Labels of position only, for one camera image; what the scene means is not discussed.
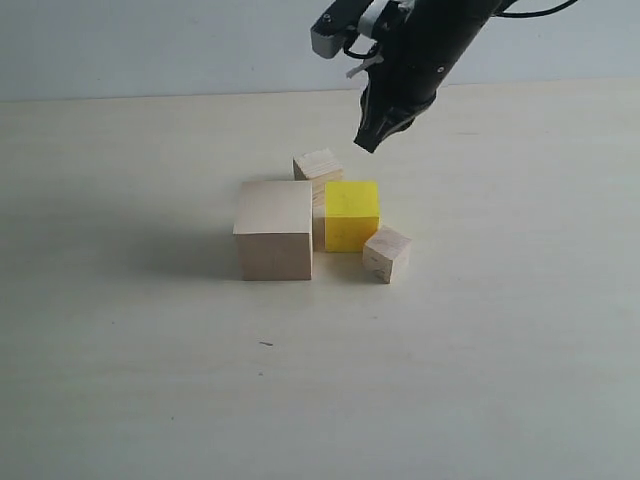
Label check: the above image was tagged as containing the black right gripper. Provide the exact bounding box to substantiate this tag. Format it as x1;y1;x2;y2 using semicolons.
354;0;501;150

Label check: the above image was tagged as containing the yellow cube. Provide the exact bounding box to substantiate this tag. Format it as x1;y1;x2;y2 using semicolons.
325;181;380;253

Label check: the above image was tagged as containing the large wooden cube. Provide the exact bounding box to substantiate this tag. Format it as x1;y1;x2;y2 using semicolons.
233;180;313;281

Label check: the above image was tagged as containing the medium wooden cube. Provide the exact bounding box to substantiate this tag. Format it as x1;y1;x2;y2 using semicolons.
292;148;344;209

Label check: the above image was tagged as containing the small wooden cube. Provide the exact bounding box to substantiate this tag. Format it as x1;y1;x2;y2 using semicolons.
362;226;412;284

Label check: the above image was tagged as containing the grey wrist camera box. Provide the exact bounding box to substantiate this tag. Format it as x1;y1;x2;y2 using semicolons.
309;0;416;60

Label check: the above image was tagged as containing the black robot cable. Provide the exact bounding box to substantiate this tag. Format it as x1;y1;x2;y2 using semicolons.
492;0;586;19

